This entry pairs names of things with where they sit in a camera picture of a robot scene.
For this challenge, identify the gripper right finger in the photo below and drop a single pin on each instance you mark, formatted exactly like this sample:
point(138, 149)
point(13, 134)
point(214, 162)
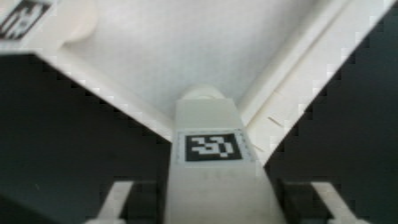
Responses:
point(344, 216)

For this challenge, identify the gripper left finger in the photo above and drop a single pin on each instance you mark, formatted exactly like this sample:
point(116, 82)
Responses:
point(109, 214)

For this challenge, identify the white leg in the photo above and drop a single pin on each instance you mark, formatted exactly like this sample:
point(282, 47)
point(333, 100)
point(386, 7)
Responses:
point(43, 23)
point(219, 189)

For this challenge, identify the white desk top tray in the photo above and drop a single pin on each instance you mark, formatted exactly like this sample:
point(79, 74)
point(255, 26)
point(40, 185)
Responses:
point(262, 47)

